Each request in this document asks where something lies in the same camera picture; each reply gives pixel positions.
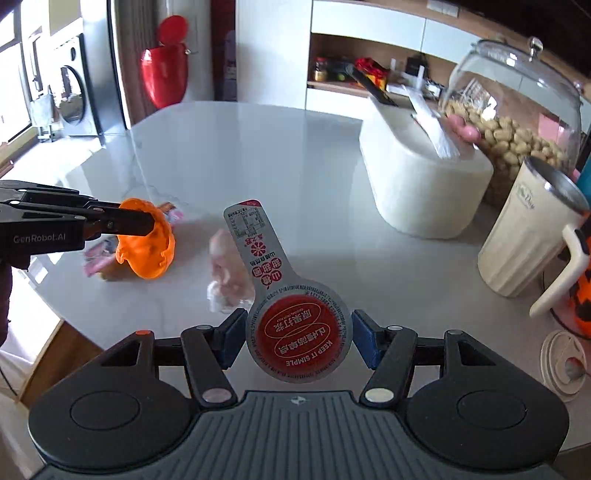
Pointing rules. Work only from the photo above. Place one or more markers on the glass jar of peanuts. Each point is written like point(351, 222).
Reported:
point(517, 97)

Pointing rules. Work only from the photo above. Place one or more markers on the crumpled clear plastic wrapper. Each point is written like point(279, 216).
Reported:
point(228, 272)

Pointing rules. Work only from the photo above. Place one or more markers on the purple patterned object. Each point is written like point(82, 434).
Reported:
point(230, 69)

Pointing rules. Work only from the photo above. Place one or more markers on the orange pumpkin bucket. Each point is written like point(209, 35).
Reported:
point(581, 295)

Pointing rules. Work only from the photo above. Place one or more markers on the jelly cup with red lid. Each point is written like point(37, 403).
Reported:
point(300, 337)

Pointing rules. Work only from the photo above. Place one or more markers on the front-loading washing machine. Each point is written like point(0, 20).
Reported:
point(74, 92)

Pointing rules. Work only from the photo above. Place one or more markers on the beige curtain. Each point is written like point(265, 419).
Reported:
point(141, 55)

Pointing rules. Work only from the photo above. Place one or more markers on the red yellow package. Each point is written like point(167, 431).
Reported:
point(371, 71)

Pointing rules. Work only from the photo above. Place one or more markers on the red trash bin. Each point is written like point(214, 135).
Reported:
point(164, 74)

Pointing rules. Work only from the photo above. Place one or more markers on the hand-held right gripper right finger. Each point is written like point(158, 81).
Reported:
point(367, 344)

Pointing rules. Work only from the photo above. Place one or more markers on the small rack with cloth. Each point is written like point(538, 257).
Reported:
point(44, 115)

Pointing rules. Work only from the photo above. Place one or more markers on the toy figurine in clear wrapper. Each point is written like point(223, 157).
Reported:
point(99, 265)

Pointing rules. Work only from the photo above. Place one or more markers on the white oval box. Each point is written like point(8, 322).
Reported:
point(425, 189)

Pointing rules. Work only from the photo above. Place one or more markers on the white cup lid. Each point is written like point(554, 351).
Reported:
point(561, 364)

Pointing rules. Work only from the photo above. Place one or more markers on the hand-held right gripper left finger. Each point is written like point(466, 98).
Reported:
point(233, 339)

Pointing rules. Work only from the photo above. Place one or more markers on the orange capsule half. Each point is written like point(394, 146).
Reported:
point(147, 258)

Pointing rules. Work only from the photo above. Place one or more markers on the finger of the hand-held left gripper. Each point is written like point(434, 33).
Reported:
point(51, 196)
point(124, 222)

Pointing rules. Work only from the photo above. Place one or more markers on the white shelf cabinet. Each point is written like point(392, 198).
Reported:
point(369, 18)

